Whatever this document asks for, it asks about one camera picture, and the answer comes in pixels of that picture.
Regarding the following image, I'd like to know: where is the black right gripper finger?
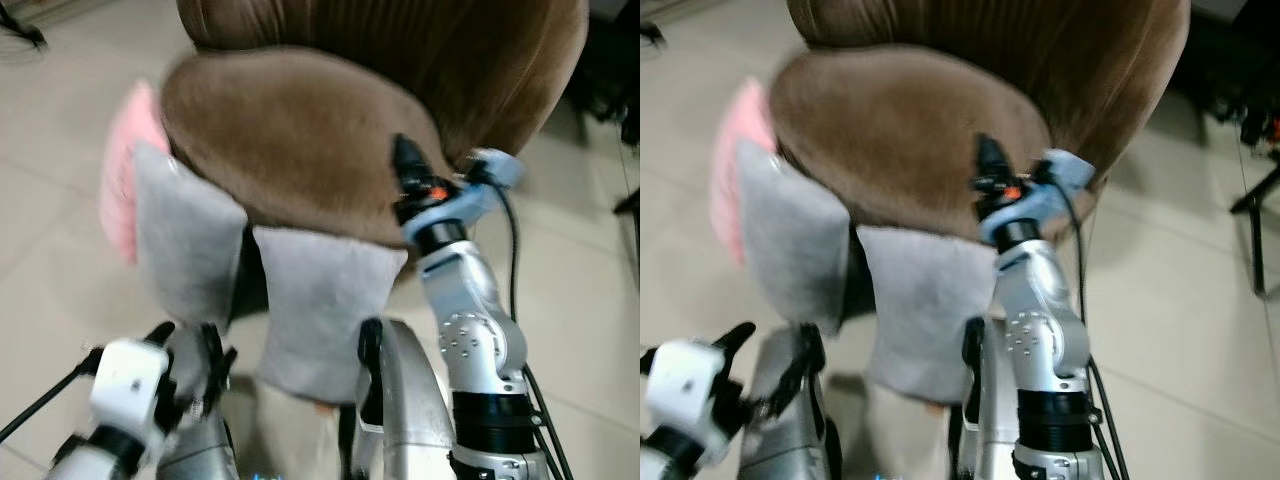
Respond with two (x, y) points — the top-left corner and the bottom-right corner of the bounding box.
(972, 133), (1011, 187)
(390, 133), (433, 187)

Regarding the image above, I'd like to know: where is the brown velvet sofa chair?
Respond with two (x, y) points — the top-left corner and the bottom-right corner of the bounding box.
(160, 0), (591, 253)
(770, 0), (1191, 247)

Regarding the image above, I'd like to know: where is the pink fluffy pillow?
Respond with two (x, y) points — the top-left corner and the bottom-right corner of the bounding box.
(708, 78), (779, 267)
(98, 80), (171, 269)

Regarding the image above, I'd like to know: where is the silver left robot leg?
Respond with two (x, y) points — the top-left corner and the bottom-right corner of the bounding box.
(155, 325), (237, 480)
(745, 325), (837, 480)

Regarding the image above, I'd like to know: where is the silver robot leg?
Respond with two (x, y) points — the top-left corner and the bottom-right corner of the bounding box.
(745, 325), (837, 480)
(355, 318), (457, 480)
(155, 325), (237, 480)
(960, 318), (1023, 480)

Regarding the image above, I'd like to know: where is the black tripod stand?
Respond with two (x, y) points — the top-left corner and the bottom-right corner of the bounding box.
(610, 95), (641, 293)
(1230, 110), (1280, 298)

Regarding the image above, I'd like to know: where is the silver right robot leg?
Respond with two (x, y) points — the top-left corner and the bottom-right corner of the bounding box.
(960, 318), (1023, 480)
(355, 318), (457, 480)

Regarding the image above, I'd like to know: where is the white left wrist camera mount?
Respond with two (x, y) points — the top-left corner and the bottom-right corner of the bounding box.
(645, 340), (727, 441)
(88, 338), (171, 441)

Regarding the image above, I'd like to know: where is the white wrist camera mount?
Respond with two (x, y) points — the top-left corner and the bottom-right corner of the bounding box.
(980, 150), (1099, 251)
(402, 148), (526, 247)
(88, 338), (171, 441)
(645, 340), (727, 441)

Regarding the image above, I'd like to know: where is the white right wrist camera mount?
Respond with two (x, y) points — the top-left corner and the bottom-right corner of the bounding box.
(980, 150), (1099, 251)
(402, 148), (526, 247)

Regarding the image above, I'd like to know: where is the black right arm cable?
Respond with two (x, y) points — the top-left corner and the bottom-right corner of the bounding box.
(1058, 183), (1133, 480)
(488, 183), (577, 480)

